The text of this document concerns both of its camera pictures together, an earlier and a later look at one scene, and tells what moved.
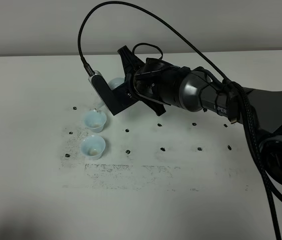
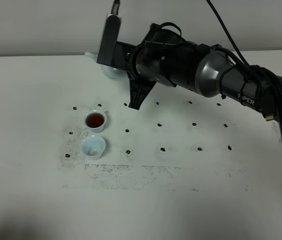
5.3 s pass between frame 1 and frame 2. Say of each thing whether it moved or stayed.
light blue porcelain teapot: moved
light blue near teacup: stayed
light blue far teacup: stayed
